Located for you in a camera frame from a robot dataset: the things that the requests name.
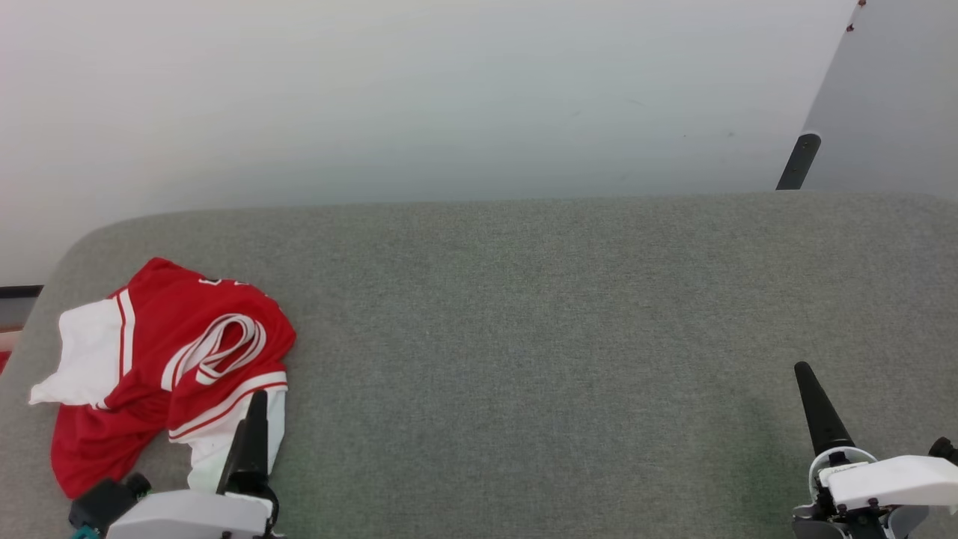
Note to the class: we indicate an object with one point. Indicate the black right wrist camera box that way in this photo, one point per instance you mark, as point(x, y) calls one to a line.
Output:
point(944, 449)

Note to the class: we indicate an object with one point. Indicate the black picture frame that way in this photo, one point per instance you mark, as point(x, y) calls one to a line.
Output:
point(16, 303)

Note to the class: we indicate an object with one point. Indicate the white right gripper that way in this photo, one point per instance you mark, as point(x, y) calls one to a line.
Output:
point(891, 483)

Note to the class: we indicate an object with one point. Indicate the red and white sports jersey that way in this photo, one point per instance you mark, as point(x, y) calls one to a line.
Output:
point(172, 329)

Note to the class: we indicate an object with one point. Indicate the black metal leg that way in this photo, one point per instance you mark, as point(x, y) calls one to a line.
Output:
point(798, 161)

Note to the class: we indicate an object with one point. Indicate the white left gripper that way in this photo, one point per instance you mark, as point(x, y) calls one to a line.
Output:
point(191, 516)

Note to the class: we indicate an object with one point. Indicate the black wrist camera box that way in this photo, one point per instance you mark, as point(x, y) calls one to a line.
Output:
point(944, 449)
point(105, 503)

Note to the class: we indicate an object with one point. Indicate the grey fabric sofa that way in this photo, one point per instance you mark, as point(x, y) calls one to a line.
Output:
point(524, 359)

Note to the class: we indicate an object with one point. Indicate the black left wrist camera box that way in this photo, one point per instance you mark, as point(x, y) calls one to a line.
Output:
point(105, 503)

